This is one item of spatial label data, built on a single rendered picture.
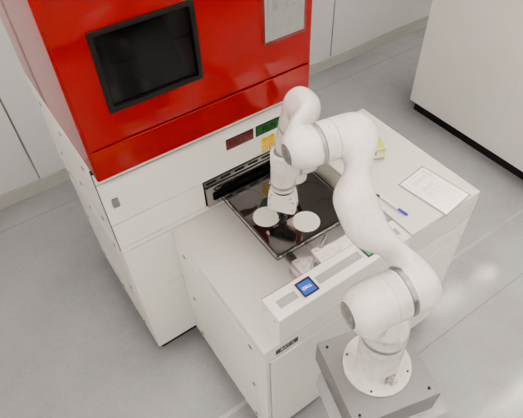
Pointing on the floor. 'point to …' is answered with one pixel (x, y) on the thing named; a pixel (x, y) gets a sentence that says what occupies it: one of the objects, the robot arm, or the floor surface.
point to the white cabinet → (214, 335)
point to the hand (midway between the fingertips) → (283, 216)
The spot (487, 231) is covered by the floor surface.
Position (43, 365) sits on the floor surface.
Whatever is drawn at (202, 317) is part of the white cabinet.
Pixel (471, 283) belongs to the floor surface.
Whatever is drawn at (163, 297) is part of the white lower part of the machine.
